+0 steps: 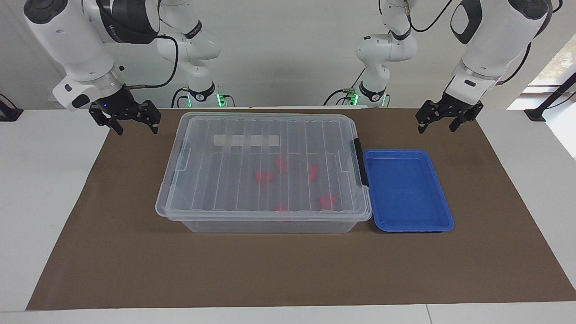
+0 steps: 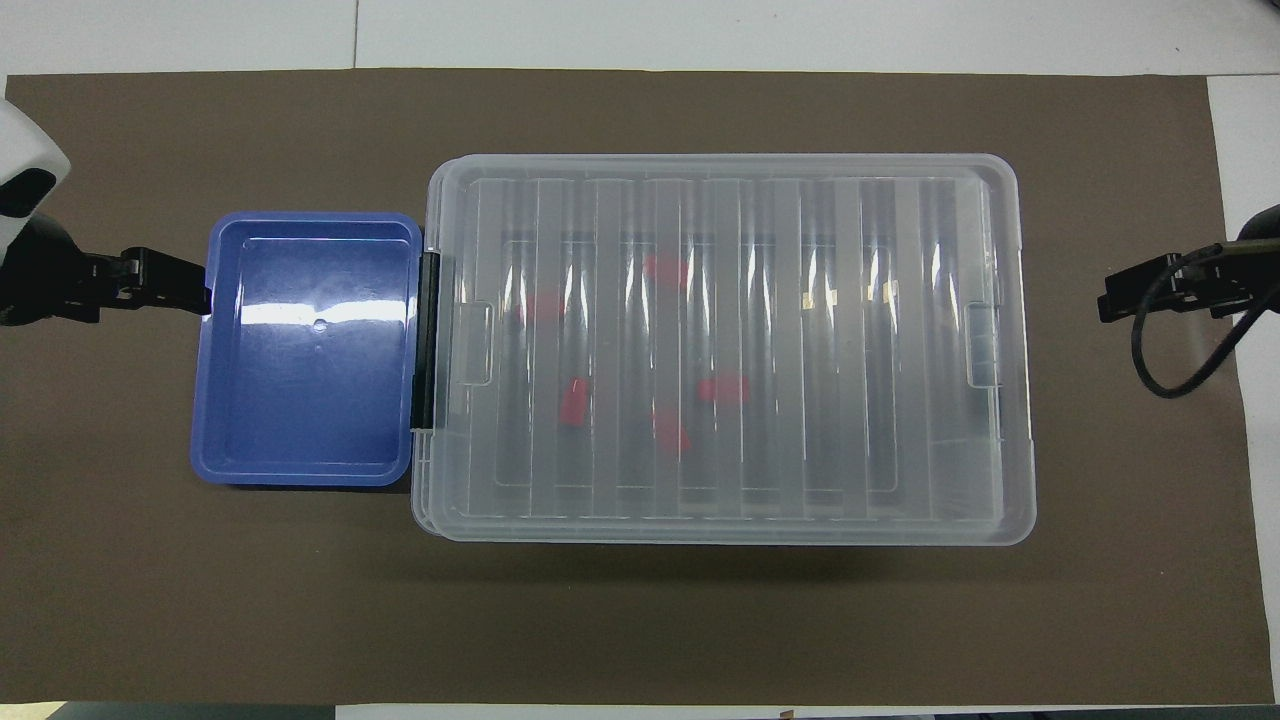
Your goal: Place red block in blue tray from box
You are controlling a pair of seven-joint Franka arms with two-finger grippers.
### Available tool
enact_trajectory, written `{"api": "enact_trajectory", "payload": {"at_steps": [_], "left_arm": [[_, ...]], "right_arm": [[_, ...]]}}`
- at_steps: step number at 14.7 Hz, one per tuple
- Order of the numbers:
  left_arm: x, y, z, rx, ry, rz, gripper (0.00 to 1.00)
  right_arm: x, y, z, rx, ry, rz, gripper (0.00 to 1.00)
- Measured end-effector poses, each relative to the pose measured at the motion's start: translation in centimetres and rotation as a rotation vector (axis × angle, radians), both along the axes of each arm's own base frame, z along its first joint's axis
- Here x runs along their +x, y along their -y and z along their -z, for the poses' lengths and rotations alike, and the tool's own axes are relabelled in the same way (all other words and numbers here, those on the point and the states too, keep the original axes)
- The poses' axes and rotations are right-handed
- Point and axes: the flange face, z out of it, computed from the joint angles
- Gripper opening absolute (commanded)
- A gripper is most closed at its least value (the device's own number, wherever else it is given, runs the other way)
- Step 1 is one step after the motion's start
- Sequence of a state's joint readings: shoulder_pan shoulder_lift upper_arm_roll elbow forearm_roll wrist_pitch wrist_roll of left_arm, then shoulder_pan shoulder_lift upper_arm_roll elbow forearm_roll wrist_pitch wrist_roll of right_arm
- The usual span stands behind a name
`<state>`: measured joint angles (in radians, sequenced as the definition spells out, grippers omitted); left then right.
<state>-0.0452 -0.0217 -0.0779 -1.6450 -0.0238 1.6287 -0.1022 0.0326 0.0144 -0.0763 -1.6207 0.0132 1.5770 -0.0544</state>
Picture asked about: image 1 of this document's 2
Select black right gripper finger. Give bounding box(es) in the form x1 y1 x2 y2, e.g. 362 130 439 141
143 101 162 135
89 104 124 136

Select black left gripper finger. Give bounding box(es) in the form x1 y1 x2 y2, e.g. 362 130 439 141
415 101 446 134
450 106 484 132

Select brown table mat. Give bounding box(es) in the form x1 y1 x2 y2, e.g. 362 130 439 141
26 108 576 311

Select black base cable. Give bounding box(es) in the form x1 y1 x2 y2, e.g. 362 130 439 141
171 87 192 108
324 67 365 106

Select black stand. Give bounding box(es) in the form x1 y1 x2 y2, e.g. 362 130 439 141
524 72 576 122

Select blue plastic tray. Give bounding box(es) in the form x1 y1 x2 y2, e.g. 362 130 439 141
362 149 454 233

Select black stand foot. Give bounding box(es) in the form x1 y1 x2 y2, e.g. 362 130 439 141
0 94 24 122

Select black box latch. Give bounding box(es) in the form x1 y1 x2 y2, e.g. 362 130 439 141
353 138 370 187

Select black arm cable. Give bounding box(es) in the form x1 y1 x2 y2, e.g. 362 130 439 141
405 0 563 86
122 35 180 90

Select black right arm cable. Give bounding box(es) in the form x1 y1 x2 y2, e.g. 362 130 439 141
122 35 180 90

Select clear plastic box lid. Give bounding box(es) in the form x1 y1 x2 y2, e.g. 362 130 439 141
155 111 373 222

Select clear plastic storage box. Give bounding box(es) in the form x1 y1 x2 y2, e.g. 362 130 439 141
165 115 369 234

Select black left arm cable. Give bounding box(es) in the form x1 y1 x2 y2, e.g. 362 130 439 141
405 0 563 86

